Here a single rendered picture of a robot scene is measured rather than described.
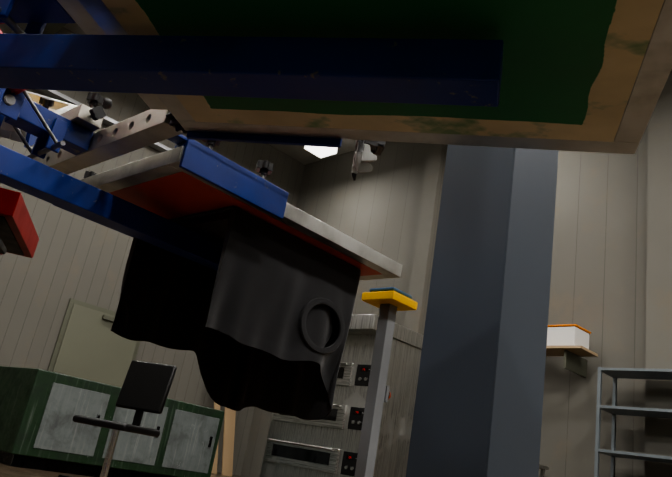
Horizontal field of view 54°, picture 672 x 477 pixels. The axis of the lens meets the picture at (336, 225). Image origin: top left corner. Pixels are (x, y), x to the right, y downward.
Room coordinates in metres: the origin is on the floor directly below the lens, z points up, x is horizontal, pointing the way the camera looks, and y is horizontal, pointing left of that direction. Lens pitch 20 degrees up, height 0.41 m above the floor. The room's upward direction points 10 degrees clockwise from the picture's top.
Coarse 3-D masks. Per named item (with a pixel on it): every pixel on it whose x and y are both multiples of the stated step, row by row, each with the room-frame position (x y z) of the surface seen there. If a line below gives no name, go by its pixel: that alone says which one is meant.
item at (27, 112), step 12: (24, 108) 1.30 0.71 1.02; (12, 120) 1.32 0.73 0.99; (24, 120) 1.31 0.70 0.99; (36, 120) 1.32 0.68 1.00; (48, 120) 1.34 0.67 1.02; (36, 132) 1.36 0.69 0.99; (72, 132) 1.38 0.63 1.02; (84, 132) 1.40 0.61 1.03; (72, 144) 1.39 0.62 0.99; (84, 144) 1.41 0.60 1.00
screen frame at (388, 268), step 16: (144, 160) 1.39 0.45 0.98; (160, 160) 1.34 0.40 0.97; (176, 160) 1.29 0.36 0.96; (96, 176) 1.55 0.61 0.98; (112, 176) 1.48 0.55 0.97; (128, 176) 1.43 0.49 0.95; (144, 176) 1.41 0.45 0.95; (160, 176) 1.39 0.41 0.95; (192, 176) 1.35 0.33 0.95; (224, 192) 1.42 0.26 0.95; (256, 208) 1.48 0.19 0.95; (288, 208) 1.51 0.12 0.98; (288, 224) 1.55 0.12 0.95; (304, 224) 1.55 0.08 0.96; (320, 224) 1.59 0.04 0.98; (320, 240) 1.63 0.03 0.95; (336, 240) 1.64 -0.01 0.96; (352, 240) 1.68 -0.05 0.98; (352, 256) 1.72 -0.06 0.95; (368, 256) 1.73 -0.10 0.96; (384, 256) 1.78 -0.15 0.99; (384, 272) 1.81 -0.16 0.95; (400, 272) 1.83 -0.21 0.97
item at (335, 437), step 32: (352, 320) 6.02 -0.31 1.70; (352, 352) 6.25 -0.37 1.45; (416, 352) 6.34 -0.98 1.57; (352, 384) 6.20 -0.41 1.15; (416, 384) 6.39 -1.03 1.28; (288, 416) 6.73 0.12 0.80; (352, 416) 6.15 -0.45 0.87; (384, 416) 6.11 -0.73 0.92; (288, 448) 6.66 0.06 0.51; (320, 448) 6.31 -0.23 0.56; (352, 448) 6.12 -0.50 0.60; (384, 448) 6.15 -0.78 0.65
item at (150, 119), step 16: (144, 112) 1.26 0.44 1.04; (160, 112) 1.21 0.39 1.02; (112, 128) 1.35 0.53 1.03; (128, 128) 1.30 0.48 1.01; (144, 128) 1.24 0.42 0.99; (160, 128) 1.23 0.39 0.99; (96, 144) 1.39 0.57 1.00; (112, 144) 1.35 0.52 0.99; (128, 144) 1.33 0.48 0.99; (144, 144) 1.32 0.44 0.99; (48, 160) 1.59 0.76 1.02; (64, 160) 1.50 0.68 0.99; (80, 160) 1.48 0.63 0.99; (96, 160) 1.46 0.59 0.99
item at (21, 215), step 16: (0, 192) 2.15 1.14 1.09; (16, 192) 2.16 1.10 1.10; (0, 208) 2.16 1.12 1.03; (16, 208) 2.18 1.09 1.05; (0, 224) 2.29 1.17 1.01; (16, 224) 2.27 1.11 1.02; (32, 224) 2.52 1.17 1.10; (16, 240) 2.49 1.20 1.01; (32, 240) 2.63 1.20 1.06; (32, 256) 2.74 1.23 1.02
